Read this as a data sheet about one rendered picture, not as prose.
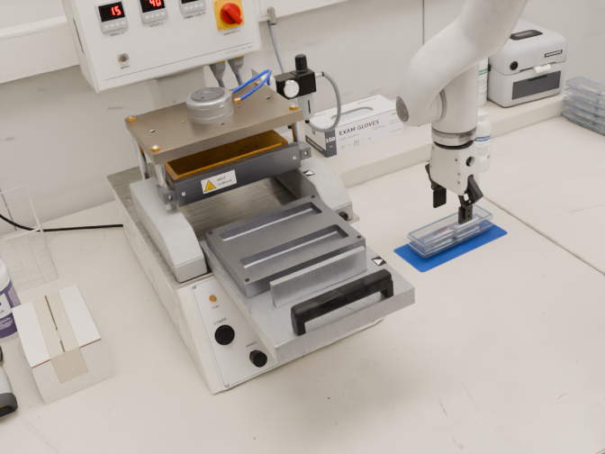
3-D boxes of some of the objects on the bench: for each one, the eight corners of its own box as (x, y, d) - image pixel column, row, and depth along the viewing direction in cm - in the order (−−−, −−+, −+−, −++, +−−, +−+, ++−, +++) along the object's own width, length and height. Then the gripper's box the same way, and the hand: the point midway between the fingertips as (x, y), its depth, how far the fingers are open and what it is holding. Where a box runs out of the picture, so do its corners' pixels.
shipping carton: (26, 342, 127) (10, 305, 122) (94, 318, 131) (81, 281, 126) (40, 408, 112) (22, 369, 107) (115, 377, 116) (102, 339, 112)
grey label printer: (456, 83, 200) (457, 26, 191) (514, 69, 205) (518, 13, 195) (505, 112, 180) (509, 49, 171) (567, 95, 185) (574, 34, 175)
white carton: (304, 141, 177) (302, 115, 173) (379, 118, 185) (378, 93, 181) (326, 158, 168) (323, 131, 164) (403, 133, 175) (403, 107, 171)
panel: (223, 390, 111) (187, 285, 108) (376, 322, 121) (348, 224, 118) (226, 393, 109) (190, 286, 106) (382, 324, 119) (354, 224, 116)
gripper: (409, 125, 132) (410, 202, 142) (469, 156, 119) (466, 239, 129) (439, 114, 135) (438, 191, 145) (501, 143, 122) (496, 225, 131)
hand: (452, 207), depth 136 cm, fingers open, 7 cm apart
